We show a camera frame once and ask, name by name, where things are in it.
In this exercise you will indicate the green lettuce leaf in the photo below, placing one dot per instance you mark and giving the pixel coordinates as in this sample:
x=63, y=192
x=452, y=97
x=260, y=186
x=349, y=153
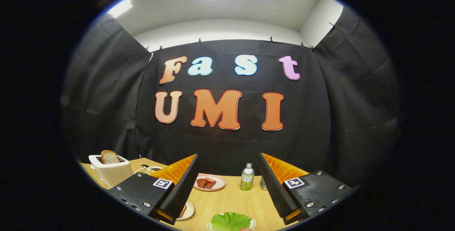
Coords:
x=231, y=221

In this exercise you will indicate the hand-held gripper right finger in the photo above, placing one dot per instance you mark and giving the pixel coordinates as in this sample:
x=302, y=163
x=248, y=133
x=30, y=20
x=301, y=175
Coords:
x=272, y=184

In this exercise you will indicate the round white plate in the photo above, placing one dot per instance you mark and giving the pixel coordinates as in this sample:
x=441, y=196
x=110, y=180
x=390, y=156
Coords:
x=189, y=211

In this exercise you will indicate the pink plate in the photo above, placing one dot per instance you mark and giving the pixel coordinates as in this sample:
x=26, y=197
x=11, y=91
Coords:
x=219, y=184

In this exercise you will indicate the toasted bread slice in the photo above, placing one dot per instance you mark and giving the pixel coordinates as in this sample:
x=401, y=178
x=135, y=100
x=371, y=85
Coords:
x=110, y=157

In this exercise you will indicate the white divided condiment dish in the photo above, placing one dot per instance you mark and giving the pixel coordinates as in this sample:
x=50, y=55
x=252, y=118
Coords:
x=153, y=170

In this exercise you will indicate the white toaster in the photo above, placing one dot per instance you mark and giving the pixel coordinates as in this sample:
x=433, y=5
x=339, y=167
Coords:
x=113, y=175

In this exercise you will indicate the black backdrop cloth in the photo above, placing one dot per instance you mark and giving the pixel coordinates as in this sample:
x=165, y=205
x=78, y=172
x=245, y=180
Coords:
x=227, y=142

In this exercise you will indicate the ceiling light panel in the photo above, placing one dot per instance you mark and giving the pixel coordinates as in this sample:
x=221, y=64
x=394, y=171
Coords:
x=119, y=7

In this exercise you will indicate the square white plate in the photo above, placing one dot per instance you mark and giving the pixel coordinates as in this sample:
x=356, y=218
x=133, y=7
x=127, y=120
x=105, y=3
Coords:
x=253, y=223

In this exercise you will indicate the red sausage slice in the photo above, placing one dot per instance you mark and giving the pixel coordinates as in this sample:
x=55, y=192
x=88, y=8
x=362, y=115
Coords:
x=210, y=180

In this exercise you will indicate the brown meat pieces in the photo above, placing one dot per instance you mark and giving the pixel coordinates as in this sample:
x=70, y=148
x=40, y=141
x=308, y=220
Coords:
x=204, y=183

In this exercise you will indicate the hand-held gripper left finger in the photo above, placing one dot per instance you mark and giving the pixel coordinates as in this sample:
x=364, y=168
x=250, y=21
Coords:
x=185, y=184

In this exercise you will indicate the green label metal bottle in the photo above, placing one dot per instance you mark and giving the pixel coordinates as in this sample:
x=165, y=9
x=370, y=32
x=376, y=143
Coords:
x=247, y=179

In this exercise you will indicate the white bread slice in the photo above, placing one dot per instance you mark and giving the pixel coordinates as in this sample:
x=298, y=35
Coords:
x=183, y=211

